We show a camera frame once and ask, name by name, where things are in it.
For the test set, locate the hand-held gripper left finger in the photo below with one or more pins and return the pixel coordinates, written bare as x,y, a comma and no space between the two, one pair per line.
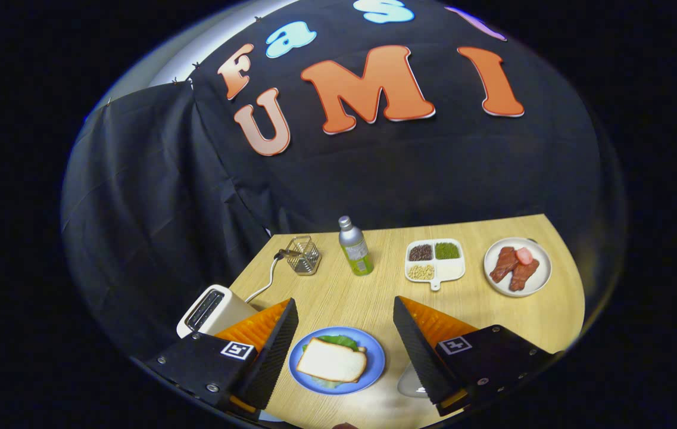
270,357

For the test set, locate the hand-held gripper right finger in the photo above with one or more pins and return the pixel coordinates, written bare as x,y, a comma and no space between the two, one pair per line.
418,351

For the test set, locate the white bread slice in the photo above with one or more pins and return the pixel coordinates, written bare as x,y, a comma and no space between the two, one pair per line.
332,360

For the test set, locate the green lettuce leaf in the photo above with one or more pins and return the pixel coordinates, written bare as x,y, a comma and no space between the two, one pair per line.
338,341

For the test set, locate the blue plate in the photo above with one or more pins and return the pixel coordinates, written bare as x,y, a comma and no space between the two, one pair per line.
374,357

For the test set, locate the white toaster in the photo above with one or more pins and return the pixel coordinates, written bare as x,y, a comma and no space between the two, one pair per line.
234,313

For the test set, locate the pile of yellow soybeans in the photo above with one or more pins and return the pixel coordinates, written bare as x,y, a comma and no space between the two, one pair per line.
421,272

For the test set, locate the white divided tray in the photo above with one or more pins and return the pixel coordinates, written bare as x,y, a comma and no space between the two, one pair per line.
450,271

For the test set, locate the pile of dark red beans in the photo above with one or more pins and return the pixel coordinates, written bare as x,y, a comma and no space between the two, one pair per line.
420,252

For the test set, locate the pile of green beans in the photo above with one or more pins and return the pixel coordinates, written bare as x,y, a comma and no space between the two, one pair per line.
447,250

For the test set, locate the green metal bottle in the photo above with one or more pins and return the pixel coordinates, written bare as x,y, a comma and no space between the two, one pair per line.
357,253

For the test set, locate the red brown meat piece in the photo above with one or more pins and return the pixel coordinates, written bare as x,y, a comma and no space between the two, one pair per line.
504,264
524,275

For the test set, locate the white oval meat plate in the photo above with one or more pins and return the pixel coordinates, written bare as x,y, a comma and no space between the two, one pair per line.
537,277

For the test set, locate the pink sausage slice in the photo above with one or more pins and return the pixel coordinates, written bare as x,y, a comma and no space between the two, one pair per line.
524,255

